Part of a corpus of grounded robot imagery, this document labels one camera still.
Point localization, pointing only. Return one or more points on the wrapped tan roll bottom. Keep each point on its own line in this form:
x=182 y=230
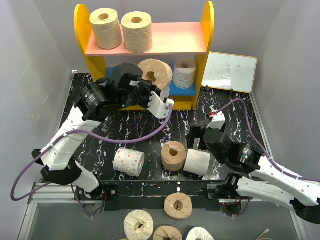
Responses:
x=167 y=232

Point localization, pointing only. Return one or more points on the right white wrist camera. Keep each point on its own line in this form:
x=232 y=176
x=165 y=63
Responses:
x=217 y=120

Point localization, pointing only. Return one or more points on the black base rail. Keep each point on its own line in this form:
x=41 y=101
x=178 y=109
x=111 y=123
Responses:
x=151 y=195

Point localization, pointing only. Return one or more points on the yellow shelf unit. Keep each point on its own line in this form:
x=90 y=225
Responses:
x=169 y=38

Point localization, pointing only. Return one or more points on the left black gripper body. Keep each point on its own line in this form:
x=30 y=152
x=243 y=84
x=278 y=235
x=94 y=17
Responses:
x=141 y=96

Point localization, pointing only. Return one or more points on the wrapped tan roll front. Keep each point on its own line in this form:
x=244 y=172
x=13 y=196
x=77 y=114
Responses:
x=178 y=206

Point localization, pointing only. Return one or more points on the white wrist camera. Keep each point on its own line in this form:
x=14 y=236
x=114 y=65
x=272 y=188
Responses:
x=217 y=120
x=157 y=107

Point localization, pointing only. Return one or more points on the wrapped tan roll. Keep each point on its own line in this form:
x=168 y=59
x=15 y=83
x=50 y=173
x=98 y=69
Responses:
x=178 y=206
x=167 y=232

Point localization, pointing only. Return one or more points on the wrapped white roll bottom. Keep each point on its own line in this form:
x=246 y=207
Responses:
x=197 y=233

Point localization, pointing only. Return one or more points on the small whiteboard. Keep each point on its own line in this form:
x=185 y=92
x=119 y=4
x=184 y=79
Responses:
x=230 y=72

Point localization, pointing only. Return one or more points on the wrapped white roll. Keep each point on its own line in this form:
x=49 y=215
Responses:
x=138 y=225
x=197 y=233

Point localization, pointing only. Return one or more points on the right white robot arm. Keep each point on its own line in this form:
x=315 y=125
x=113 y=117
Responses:
x=254 y=176

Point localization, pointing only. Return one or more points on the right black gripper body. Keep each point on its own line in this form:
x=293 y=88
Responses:
x=220 y=159

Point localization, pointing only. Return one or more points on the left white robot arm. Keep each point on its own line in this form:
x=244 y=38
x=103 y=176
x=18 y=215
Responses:
x=89 y=110

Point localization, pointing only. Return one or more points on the white paper roll sheet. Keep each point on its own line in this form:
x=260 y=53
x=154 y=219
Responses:
x=165 y=93

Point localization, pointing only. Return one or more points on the plain white lying roll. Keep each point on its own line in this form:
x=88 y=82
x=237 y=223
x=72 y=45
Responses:
x=197 y=162

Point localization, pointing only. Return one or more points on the tan roll with white scrap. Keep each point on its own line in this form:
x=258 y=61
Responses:
x=173 y=156

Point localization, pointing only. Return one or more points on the tan paper roll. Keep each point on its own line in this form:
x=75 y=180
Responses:
x=137 y=31
x=106 y=28
x=156 y=71

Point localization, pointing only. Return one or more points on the white patterned paper roll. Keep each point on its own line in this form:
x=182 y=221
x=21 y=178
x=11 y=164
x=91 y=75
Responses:
x=129 y=161

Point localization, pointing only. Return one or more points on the white dotted roll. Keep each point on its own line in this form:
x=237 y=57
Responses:
x=184 y=72

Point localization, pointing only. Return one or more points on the wrapped white roll front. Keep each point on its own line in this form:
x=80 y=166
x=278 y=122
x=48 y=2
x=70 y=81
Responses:
x=138 y=225

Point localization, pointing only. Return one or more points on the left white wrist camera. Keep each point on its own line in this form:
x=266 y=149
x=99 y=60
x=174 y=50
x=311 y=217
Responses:
x=157 y=107

